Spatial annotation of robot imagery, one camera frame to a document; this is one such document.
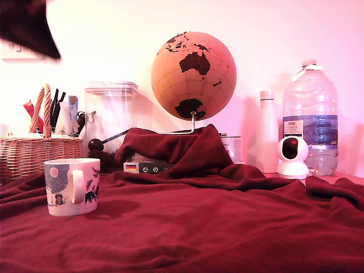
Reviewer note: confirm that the red packet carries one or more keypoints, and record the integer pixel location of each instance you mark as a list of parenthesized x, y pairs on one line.
[(29, 109)]

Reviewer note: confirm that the black kitchen utensils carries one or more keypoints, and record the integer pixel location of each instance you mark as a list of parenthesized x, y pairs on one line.
[(54, 108)]

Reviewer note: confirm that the white and blue packet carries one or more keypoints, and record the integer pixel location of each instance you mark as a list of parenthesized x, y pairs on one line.
[(73, 106)]

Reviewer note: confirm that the clear plastic lidded container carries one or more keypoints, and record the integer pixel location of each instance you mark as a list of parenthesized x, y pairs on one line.
[(112, 113)]

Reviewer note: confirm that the black ball-ended utensil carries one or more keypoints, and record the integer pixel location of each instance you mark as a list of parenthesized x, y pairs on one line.
[(95, 145)]

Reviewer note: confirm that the white illustrated ceramic mug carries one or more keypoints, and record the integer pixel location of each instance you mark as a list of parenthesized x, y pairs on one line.
[(61, 176)]

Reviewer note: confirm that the dark brown pine cone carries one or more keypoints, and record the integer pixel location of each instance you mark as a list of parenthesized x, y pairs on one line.
[(107, 162)]

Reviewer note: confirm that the cork globe on metal stand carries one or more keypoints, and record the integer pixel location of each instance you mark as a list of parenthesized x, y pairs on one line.
[(194, 85)]

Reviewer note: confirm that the dark box with flag print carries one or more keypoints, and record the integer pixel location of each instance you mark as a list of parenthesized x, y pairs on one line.
[(148, 168)]

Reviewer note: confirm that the white metal tin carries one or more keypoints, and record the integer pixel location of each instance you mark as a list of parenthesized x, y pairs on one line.
[(233, 149)]

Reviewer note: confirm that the white insulated bottle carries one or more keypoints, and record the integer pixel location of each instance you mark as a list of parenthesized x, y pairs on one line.
[(268, 128)]

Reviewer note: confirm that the dark red fleece blanket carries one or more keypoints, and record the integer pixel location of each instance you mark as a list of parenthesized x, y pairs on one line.
[(199, 227)]

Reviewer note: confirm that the large clear water bottle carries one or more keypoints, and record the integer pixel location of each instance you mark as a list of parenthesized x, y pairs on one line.
[(310, 99)]

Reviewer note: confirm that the white wall light switch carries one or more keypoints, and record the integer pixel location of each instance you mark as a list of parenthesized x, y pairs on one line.
[(17, 55)]

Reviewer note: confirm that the small white round camera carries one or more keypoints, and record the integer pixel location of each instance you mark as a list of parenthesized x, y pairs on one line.
[(293, 167)]

